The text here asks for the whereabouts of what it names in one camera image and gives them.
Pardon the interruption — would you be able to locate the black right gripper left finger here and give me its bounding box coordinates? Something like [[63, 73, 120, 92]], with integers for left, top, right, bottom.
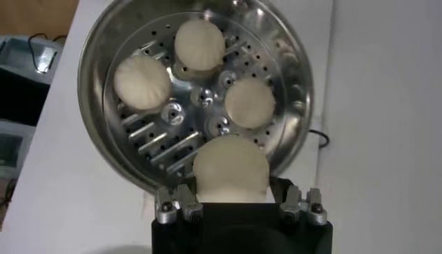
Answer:
[[154, 182, 204, 225]]

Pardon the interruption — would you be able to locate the perforated steel steamer basket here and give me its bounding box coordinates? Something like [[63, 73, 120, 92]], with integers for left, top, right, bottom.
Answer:
[[77, 0, 315, 194]]

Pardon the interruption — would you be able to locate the black cooker power cord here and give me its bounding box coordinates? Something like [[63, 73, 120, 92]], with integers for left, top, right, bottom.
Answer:
[[308, 128, 331, 149]]

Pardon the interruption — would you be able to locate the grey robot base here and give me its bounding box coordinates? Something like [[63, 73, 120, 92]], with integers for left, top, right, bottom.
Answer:
[[0, 34, 65, 180]]

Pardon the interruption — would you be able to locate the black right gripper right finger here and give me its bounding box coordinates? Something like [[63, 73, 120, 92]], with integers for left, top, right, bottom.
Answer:
[[269, 176, 328, 227]]

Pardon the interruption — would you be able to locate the white steamed baozi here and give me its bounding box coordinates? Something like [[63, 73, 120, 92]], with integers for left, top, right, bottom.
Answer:
[[173, 19, 227, 72], [192, 134, 271, 204], [113, 55, 173, 112], [223, 76, 277, 130]]

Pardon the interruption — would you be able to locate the large white work table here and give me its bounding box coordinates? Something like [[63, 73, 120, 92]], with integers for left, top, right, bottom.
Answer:
[[0, 0, 336, 254]]

